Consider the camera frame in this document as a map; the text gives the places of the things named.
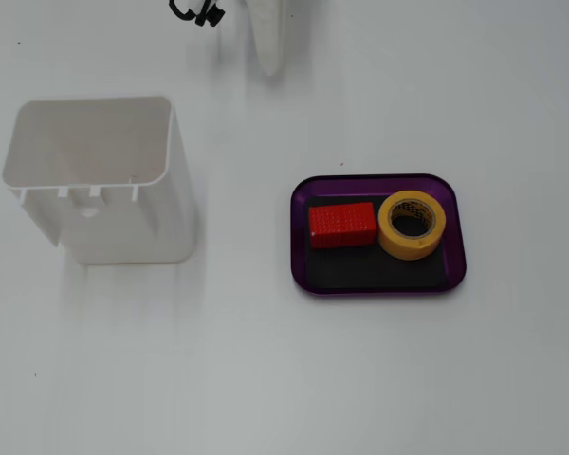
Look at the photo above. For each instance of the yellow masking tape roll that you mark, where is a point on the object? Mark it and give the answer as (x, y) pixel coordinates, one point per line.
(389, 237)

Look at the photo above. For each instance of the red perforated block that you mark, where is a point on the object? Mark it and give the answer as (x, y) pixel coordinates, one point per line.
(341, 225)

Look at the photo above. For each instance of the purple metal tray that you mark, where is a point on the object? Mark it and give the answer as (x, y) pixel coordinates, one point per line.
(313, 185)

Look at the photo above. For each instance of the white plastic box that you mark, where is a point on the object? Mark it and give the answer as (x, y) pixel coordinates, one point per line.
(123, 227)

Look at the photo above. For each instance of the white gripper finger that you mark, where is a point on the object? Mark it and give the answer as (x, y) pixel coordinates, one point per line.
(269, 33)

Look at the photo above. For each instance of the black tray mat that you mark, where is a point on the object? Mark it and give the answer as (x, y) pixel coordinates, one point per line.
(370, 270)

